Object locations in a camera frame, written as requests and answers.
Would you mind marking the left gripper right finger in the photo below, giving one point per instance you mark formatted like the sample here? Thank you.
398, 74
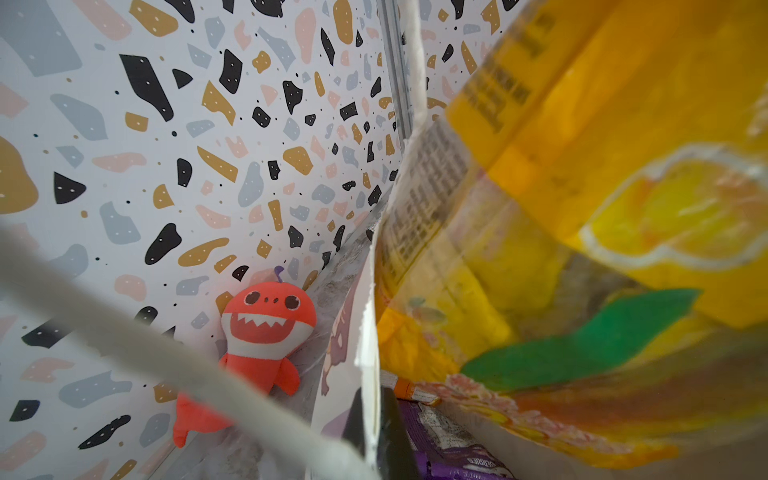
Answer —
395, 456

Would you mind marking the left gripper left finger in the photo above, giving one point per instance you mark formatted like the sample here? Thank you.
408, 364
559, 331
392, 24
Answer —
353, 431

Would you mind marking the yellow chips packet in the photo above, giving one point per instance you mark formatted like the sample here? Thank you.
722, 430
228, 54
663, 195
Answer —
578, 250

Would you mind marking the white printed paper bag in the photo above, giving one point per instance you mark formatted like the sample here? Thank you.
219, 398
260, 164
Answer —
158, 160

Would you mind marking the purple snack packet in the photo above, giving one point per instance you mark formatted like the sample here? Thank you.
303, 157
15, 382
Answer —
445, 450

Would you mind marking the orange snack stick packet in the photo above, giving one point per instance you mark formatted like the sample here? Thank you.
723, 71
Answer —
406, 390

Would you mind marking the red shark plush toy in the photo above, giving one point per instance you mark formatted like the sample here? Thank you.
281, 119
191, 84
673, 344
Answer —
263, 325

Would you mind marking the right corner aluminium post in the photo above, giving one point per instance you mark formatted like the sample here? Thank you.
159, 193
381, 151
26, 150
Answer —
396, 60

